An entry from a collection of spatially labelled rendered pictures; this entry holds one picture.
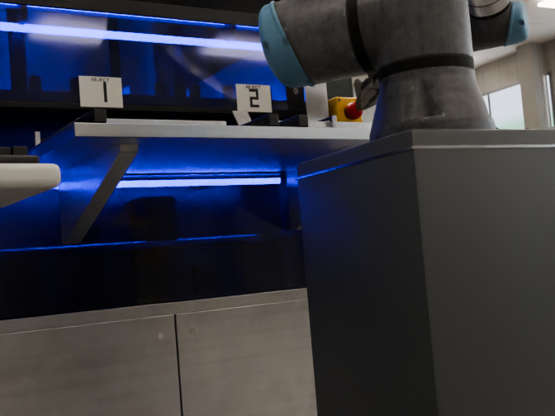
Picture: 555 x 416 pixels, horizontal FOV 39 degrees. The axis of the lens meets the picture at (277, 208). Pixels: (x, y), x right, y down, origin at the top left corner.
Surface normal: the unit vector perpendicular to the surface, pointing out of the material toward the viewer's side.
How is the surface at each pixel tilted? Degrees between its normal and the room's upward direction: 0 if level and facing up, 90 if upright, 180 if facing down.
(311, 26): 92
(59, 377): 90
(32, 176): 90
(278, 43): 101
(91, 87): 90
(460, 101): 72
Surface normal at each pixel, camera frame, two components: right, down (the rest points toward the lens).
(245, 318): 0.51, -0.10
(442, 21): 0.19, -0.08
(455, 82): 0.30, -0.39
